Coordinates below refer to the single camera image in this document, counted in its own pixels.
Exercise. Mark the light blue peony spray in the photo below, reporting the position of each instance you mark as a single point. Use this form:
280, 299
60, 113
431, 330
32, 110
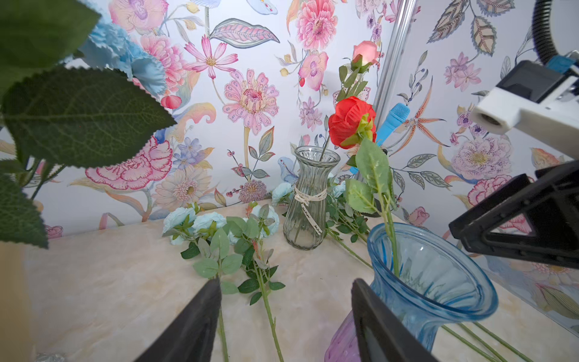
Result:
233, 250

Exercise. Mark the yellow fluted glass vase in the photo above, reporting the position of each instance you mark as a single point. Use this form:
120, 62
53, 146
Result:
16, 336

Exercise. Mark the purple blue glass vase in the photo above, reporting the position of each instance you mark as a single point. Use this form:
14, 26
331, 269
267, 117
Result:
437, 283

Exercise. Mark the blue carnation stem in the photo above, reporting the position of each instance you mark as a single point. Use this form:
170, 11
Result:
109, 46

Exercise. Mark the clear glass vase with twine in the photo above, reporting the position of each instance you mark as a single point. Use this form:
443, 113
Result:
305, 222

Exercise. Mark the blue microphone on black stand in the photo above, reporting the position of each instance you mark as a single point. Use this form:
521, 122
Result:
395, 118

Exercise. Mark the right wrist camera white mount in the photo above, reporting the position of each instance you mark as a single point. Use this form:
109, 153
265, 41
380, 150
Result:
540, 101

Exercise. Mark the magenta pink rose stem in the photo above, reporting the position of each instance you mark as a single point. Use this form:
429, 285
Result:
59, 111

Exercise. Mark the small red rose stem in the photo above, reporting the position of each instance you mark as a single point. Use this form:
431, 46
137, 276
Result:
374, 192

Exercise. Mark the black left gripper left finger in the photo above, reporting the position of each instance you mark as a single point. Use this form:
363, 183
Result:
190, 337

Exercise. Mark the aluminium corner frame post right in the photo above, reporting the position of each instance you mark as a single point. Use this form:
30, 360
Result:
392, 59

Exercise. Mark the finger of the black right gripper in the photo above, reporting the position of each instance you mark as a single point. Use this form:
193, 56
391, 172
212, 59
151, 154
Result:
533, 221

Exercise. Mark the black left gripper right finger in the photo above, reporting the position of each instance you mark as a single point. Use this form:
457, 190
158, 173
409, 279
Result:
380, 335

